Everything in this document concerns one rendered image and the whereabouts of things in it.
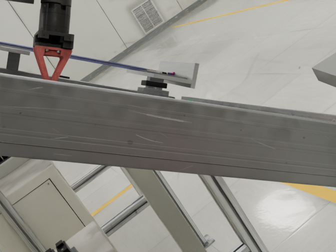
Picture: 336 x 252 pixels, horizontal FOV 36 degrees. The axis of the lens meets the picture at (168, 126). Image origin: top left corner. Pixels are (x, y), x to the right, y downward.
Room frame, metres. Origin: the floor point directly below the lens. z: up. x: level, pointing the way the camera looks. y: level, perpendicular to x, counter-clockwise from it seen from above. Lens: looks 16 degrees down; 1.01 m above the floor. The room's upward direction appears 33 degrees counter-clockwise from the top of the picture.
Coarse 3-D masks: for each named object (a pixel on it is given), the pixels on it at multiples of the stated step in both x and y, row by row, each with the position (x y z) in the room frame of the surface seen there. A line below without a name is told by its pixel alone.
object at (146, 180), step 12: (132, 168) 1.37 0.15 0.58; (144, 180) 1.38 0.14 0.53; (156, 180) 1.38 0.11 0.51; (144, 192) 1.37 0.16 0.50; (156, 192) 1.38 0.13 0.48; (156, 204) 1.37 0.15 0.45; (168, 204) 1.38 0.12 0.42; (168, 216) 1.38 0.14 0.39; (180, 216) 1.38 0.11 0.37; (168, 228) 1.37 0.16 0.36; (180, 228) 1.38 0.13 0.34; (180, 240) 1.37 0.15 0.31; (192, 240) 1.38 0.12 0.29
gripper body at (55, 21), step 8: (40, 8) 1.01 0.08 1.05; (48, 8) 0.99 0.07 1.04; (56, 8) 0.99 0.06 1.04; (64, 8) 1.00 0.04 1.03; (40, 16) 1.00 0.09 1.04; (48, 16) 0.99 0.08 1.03; (56, 16) 0.99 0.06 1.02; (64, 16) 1.00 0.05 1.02; (40, 24) 1.00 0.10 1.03; (48, 24) 0.99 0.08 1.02; (56, 24) 0.99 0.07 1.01; (64, 24) 1.00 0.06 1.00; (40, 32) 0.96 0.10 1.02; (48, 32) 0.96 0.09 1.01; (56, 32) 0.96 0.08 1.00; (64, 32) 0.99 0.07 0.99; (56, 40) 1.00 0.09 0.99; (64, 40) 0.97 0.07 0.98; (72, 40) 0.97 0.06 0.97
